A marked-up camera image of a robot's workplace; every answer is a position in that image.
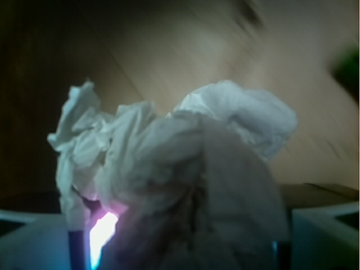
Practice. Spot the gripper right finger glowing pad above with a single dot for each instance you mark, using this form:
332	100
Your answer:
321	238

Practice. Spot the brown paper bag liner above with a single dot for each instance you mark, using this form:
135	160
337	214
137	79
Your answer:
161	50

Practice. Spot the dark green toy cucumber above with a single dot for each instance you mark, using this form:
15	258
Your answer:
345	71

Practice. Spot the white paper ball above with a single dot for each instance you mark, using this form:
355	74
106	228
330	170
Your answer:
191	189

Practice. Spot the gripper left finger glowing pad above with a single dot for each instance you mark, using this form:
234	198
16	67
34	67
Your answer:
34	234

